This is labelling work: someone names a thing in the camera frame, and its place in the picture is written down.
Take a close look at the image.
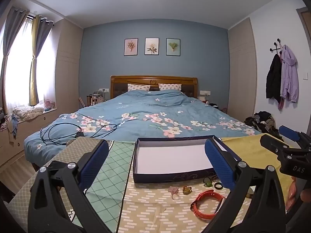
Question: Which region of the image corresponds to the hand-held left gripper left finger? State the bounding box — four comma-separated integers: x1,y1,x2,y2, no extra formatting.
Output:
28,139,114,233

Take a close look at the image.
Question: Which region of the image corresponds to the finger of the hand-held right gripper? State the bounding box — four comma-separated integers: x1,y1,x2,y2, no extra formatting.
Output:
260,134,295,157
279,125,311,148

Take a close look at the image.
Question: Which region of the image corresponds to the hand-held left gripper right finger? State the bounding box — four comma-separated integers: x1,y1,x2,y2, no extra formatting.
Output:
202,139,287,233

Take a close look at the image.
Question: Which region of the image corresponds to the navy blue shallow box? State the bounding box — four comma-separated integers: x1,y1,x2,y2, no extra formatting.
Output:
132,136,241,183

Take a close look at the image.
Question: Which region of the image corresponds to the orange smartwatch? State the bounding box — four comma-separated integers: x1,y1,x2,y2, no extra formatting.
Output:
190,190,225,220

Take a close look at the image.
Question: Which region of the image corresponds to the person's right hand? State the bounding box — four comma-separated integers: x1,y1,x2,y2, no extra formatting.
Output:
285,177,311,211

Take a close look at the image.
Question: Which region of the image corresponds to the green and taupe lattice cloth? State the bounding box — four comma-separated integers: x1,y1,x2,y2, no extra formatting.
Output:
7,137,137,231

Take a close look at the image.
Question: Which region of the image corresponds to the pile of dark clothes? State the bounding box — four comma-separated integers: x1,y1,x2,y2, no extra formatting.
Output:
244,111,280,137

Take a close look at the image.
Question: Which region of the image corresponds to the yellow cloth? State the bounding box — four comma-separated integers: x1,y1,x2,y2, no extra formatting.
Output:
221,133,294,192

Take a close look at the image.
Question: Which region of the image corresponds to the purple jacket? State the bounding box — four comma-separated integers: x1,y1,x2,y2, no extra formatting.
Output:
280,45,299,103

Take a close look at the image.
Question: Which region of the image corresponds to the black jacket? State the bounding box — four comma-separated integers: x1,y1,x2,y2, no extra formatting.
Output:
266,53,282,103

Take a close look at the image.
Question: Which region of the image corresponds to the nightstand clutter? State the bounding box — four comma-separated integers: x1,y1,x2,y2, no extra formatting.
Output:
78,89,111,107

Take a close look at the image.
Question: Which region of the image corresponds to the beige dash-patterned cloth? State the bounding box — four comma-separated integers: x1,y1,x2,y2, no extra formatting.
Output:
116,172,294,233

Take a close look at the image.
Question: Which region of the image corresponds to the window seat drawer cabinet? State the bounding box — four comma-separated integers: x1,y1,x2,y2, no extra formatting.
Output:
0,109,58,167

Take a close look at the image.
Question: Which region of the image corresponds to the beige wardrobe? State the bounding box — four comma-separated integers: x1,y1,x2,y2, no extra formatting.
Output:
227,17,258,127
54,19,84,117

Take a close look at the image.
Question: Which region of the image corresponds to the bed with floral duvet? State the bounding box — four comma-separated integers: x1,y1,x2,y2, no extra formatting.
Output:
24,89,263,162

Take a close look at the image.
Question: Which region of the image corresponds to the wooden bed headboard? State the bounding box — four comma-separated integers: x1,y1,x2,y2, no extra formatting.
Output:
110,75,198,100

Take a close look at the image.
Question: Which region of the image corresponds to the crumpled beige blanket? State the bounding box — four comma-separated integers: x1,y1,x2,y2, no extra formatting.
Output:
12,105,46,121

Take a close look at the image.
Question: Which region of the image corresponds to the white patterned pillow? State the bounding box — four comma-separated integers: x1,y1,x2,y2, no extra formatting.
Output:
158,83,182,92
128,83,150,92

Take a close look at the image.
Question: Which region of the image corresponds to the blue hanging garment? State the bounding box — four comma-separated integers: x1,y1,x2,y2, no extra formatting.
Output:
7,115,19,139

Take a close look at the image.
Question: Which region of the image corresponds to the grey framed door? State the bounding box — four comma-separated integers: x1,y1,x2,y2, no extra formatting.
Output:
296,7,311,54

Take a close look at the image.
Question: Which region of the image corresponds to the pink flower framed picture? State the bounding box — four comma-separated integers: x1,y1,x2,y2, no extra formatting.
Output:
124,38,138,56

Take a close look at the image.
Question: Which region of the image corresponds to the yellow and grey curtain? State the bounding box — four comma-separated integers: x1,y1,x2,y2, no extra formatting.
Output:
29,15,53,106

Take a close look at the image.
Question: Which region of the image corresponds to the green leaf framed picture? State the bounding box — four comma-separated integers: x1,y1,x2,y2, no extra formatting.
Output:
166,38,181,56

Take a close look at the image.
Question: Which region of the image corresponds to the white flower framed picture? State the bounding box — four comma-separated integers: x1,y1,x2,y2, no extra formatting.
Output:
145,38,159,55

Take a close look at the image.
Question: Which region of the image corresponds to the black cable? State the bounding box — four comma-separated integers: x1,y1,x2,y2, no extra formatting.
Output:
40,123,118,146

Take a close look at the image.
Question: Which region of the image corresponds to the black wall coat rack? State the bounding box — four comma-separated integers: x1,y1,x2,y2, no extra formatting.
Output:
270,38,287,54

